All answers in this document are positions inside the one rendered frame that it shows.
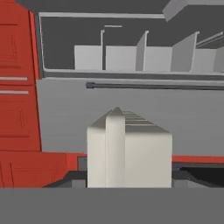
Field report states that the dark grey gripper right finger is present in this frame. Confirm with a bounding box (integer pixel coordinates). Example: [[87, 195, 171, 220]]
[[171, 162, 224, 189]]

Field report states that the grey freezer door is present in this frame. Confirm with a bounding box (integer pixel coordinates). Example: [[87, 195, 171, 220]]
[[161, 0, 224, 23]]

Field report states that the white ice cube tray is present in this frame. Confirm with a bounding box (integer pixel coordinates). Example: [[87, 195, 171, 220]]
[[86, 106, 173, 189]]

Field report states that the grey fridge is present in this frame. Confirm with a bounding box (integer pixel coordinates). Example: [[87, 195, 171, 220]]
[[37, 11, 224, 81]]

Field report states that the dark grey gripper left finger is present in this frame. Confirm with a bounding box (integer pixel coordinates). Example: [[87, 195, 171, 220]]
[[43, 157, 88, 189]]

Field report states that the black fridge door handle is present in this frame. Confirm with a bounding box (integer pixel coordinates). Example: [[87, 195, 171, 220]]
[[85, 81, 224, 91]]

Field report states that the silver cupboard door handle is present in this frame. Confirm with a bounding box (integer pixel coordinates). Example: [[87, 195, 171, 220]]
[[0, 90, 30, 95], [0, 76, 29, 81]]

